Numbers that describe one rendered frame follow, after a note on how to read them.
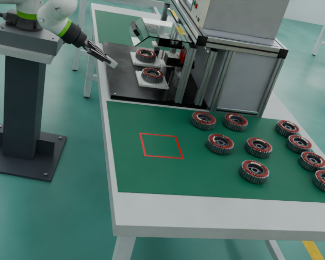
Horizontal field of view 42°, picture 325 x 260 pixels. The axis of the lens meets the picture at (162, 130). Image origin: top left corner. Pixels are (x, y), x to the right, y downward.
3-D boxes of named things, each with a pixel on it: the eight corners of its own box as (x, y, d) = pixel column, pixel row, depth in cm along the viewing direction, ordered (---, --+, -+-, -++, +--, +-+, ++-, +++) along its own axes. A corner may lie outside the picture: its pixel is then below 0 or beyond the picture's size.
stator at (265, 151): (268, 162, 176) (271, 155, 174) (242, 152, 178) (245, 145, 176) (271, 149, 186) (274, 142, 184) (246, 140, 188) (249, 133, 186)
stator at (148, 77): (142, 82, 206) (144, 75, 204) (139, 72, 215) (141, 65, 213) (164, 85, 209) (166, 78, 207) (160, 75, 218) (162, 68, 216)
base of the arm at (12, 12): (-13, 21, 215) (-13, 10, 212) (0, 13, 228) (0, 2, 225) (37, 34, 216) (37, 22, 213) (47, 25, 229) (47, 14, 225)
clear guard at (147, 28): (133, 47, 182) (136, 33, 179) (128, 27, 202) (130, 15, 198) (204, 57, 191) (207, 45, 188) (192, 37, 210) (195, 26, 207)
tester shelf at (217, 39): (195, 45, 182) (198, 35, 180) (166, -2, 237) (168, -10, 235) (285, 59, 194) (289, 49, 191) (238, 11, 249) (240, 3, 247)
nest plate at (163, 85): (139, 85, 205) (139, 83, 204) (134, 72, 217) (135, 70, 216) (168, 89, 209) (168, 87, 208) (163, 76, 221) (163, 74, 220)
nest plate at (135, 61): (132, 64, 224) (133, 62, 224) (129, 53, 237) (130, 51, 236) (160, 68, 228) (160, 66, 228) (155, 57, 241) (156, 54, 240)
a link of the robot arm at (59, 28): (37, 6, 190) (28, 23, 185) (50, -7, 181) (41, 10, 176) (63, 26, 197) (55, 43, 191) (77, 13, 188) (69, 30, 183)
